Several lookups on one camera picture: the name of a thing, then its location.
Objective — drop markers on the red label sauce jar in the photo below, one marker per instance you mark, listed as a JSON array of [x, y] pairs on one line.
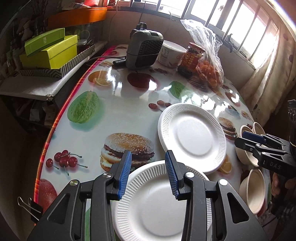
[[190, 60]]

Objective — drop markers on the zigzag patterned tray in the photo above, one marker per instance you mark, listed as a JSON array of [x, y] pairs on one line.
[[61, 72]]

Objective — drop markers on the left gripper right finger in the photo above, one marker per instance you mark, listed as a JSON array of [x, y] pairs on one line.
[[231, 218]]

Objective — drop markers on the white paper plate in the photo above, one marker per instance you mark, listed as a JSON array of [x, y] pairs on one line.
[[194, 135], [148, 210]]

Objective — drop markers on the black binder clip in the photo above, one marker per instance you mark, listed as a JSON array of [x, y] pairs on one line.
[[32, 208]]

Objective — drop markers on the fruit print tablecloth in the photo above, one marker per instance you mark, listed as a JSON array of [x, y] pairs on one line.
[[109, 107]]

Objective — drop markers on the patterned curtain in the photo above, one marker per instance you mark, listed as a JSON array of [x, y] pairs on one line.
[[269, 85]]

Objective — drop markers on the orange box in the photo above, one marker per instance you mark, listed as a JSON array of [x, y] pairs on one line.
[[76, 17]]

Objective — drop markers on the white plastic tub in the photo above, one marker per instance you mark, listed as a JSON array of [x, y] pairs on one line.
[[171, 54]]

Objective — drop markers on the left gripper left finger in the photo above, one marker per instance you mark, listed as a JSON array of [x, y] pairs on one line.
[[65, 217]]

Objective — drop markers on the grey portable heater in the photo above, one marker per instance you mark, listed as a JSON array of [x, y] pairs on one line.
[[143, 48]]

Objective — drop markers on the lower green box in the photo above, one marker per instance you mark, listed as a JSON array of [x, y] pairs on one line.
[[53, 57]]

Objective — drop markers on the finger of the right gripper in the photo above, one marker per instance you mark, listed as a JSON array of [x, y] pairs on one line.
[[266, 140], [257, 149]]

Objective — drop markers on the upper green box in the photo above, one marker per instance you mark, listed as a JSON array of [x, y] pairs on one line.
[[44, 40]]

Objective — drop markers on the clear bag of oranges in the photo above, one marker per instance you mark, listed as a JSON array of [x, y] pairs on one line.
[[209, 69]]

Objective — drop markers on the beige paper bowl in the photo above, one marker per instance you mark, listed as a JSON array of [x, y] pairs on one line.
[[252, 190], [245, 156], [258, 129]]

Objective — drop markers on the person's right hand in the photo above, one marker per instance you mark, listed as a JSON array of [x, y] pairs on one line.
[[275, 185]]

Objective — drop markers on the green box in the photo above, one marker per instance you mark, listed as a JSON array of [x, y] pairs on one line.
[[53, 57], [44, 40]]

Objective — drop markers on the grey side table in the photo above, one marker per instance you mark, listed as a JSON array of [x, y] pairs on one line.
[[42, 88]]

